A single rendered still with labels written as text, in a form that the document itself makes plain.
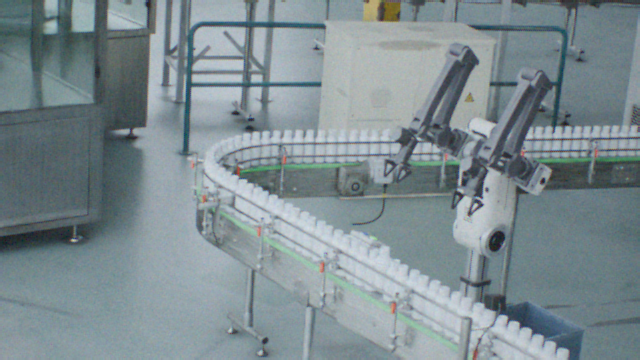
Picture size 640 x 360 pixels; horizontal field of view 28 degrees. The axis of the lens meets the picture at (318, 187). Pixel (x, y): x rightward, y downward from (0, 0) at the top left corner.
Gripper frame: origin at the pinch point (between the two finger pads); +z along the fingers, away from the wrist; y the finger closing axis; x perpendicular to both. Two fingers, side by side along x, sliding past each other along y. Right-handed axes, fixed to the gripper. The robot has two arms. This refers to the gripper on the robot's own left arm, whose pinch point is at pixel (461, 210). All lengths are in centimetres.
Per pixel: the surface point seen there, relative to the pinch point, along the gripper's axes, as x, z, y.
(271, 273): -18, 59, -65
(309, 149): 43, -1, -153
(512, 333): -29, 34, 74
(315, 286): -21, 54, -34
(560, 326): 35, 23, 44
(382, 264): -30.0, 33.5, 3.6
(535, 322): 37, 26, 30
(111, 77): 140, 5, -517
